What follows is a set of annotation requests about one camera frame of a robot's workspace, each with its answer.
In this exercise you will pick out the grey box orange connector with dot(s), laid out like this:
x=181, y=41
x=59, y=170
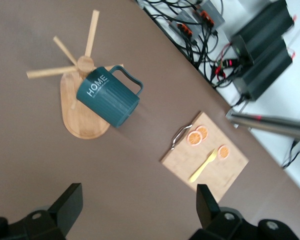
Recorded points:
x=187, y=16
x=211, y=8
x=173, y=25

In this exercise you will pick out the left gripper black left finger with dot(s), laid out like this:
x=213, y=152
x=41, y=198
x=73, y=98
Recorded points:
x=70, y=207

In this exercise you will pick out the black power supply box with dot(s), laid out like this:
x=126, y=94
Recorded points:
x=265, y=72
x=265, y=27

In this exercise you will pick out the aluminium camera mount post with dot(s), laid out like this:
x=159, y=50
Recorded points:
x=277, y=125

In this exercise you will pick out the wooden mug tree rack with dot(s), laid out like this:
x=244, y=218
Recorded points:
x=82, y=125

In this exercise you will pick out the teal mug yellow inside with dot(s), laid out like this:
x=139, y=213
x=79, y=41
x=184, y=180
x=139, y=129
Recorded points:
x=107, y=100

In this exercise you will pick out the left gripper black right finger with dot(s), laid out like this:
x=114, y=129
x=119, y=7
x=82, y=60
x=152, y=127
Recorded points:
x=206, y=207

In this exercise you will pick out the yellow plastic fork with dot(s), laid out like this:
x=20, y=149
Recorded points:
x=202, y=168

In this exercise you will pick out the orange slice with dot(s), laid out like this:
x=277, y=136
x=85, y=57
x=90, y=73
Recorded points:
x=203, y=132
x=223, y=152
x=194, y=138

